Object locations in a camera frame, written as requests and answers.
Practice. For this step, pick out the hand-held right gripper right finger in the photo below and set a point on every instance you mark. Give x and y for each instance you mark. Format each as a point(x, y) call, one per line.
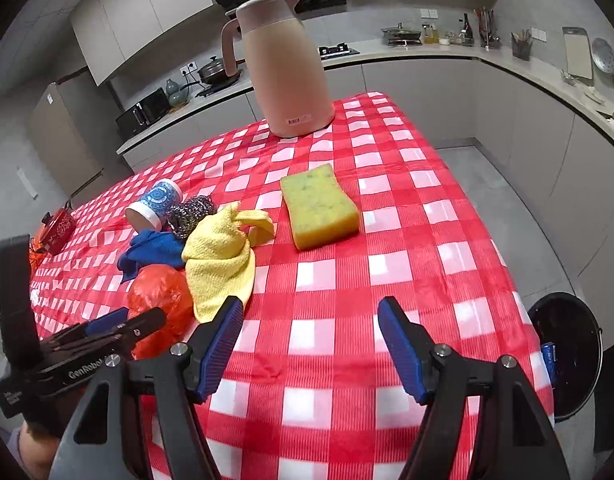
point(404, 350)

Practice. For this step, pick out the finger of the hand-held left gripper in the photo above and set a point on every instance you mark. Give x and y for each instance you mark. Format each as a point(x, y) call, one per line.
point(144, 324)
point(107, 321)

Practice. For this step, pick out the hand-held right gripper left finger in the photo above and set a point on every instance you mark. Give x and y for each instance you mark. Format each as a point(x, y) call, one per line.
point(222, 345)

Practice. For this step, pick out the orange plastic bag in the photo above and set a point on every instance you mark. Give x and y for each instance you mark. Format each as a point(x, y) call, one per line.
point(159, 295)

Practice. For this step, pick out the blue cloth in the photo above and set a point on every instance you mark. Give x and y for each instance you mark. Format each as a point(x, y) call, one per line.
point(152, 252)

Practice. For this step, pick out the yellow cloth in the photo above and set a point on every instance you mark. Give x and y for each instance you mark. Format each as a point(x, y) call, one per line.
point(217, 265)

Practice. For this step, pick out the steel wool scourer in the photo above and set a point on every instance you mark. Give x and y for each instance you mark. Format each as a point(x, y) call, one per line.
point(189, 215)

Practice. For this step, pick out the small blue patterned paper cup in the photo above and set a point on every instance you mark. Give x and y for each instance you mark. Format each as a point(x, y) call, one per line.
point(154, 202)

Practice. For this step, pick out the crushed blue drink can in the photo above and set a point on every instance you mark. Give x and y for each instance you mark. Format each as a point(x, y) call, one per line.
point(549, 365)

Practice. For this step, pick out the yellow green sponge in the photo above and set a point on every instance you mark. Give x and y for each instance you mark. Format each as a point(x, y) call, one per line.
point(319, 210)

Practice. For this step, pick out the black bucket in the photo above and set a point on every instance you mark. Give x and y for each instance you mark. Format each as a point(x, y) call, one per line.
point(582, 360)

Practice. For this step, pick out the person's left forearm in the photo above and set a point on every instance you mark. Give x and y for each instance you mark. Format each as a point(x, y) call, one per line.
point(34, 455)

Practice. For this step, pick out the red white checkered tablecloth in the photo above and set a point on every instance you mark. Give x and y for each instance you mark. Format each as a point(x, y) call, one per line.
point(337, 285)

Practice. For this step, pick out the orange mesh bag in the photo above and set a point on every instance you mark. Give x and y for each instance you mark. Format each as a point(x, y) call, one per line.
point(37, 255)

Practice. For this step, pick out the red box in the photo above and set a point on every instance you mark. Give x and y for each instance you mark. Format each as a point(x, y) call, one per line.
point(61, 230)

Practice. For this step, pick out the beige refrigerator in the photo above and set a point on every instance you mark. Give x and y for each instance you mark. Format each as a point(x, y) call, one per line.
point(67, 135)

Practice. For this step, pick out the black microwave oven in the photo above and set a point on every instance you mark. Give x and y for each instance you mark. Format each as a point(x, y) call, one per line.
point(142, 112)

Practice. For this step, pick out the green ceramic vase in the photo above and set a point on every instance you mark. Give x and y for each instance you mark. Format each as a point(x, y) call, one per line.
point(173, 92)

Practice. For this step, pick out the black induction cooker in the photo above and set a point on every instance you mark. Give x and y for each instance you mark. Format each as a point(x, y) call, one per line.
point(212, 89)

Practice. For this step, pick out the black wok with lid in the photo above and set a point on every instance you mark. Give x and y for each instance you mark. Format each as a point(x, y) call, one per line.
point(214, 71)

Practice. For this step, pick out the beige lower cabinets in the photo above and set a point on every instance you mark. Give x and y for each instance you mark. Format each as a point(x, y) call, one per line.
point(512, 110)

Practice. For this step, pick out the beige cabinets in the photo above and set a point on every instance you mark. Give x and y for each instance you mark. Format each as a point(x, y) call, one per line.
point(137, 25)
point(512, 110)

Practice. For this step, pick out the pink thermos jug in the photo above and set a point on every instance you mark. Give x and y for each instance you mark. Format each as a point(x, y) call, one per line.
point(287, 70)

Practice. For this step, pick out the beige upper cabinets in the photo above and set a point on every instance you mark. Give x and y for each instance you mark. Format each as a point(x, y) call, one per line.
point(137, 25)

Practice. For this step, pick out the grey kitchen countertop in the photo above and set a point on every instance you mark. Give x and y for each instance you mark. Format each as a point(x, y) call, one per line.
point(537, 77)

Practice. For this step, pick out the black gas stove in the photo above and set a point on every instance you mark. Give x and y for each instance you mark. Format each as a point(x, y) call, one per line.
point(339, 50)

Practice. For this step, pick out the steel pan with glass lid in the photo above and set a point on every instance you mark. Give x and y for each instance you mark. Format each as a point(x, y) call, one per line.
point(402, 35)

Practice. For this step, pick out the yellow oil bottles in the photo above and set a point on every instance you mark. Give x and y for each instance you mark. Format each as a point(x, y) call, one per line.
point(430, 35)

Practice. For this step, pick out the black chopstick holder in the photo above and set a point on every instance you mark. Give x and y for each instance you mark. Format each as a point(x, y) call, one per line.
point(521, 50)

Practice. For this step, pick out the dark wine bottle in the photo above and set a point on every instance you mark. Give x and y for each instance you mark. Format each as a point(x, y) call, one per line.
point(467, 32)

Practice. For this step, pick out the kitchen utensil holder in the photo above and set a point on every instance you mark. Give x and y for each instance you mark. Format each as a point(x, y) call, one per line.
point(488, 35)

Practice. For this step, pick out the white cutting board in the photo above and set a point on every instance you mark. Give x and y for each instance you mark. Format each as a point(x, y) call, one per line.
point(577, 55)

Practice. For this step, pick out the round steel steamer plate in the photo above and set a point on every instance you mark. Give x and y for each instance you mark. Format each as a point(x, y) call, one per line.
point(607, 57)

